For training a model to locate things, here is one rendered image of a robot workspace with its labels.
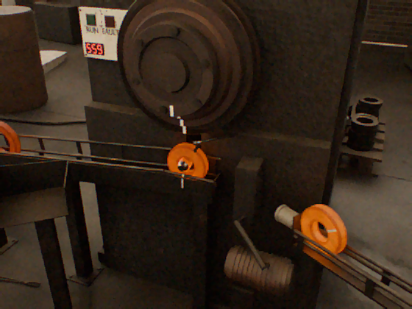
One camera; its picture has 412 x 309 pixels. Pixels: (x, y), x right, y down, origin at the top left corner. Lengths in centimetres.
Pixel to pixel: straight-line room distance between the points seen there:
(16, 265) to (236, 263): 127
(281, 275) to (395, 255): 114
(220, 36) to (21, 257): 162
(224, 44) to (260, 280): 76
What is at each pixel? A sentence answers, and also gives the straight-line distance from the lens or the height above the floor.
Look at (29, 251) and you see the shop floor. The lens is 236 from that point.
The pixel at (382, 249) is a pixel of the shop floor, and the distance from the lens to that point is 242.
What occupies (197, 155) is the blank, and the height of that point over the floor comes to 79.
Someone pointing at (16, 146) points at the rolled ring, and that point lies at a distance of 194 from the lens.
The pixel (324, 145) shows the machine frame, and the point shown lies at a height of 87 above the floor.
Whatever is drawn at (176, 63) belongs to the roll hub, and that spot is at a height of 115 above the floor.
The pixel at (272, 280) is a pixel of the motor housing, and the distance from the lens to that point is 137.
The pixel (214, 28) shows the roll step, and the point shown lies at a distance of 119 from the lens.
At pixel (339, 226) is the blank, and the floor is 76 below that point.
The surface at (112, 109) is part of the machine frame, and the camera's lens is 161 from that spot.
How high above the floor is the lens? 146
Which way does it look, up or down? 28 degrees down
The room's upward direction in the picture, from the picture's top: 1 degrees clockwise
